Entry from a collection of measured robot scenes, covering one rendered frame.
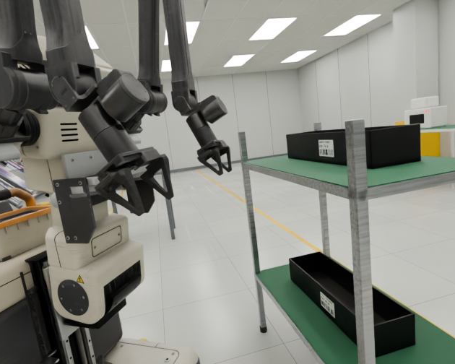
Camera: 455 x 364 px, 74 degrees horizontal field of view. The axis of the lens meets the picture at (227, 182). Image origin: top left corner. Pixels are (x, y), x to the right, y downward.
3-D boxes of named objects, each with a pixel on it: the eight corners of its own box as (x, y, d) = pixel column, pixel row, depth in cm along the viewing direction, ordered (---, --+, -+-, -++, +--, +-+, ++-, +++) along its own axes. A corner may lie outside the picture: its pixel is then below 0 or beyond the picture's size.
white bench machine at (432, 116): (420, 127, 492) (419, 98, 485) (448, 125, 451) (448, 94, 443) (404, 129, 481) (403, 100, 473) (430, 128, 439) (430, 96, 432)
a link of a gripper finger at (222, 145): (240, 165, 99) (226, 141, 99) (235, 167, 92) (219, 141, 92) (223, 175, 101) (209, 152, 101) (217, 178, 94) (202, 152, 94)
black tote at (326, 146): (287, 158, 142) (285, 134, 140) (321, 153, 146) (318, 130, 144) (371, 169, 87) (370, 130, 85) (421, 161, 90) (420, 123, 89)
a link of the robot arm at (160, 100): (135, 105, 103) (125, 105, 98) (152, 83, 99) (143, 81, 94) (152, 125, 103) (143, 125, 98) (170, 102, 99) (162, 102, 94)
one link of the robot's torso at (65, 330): (48, 339, 91) (29, 263, 87) (110, 289, 118) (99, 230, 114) (119, 350, 82) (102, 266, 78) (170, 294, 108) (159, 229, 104)
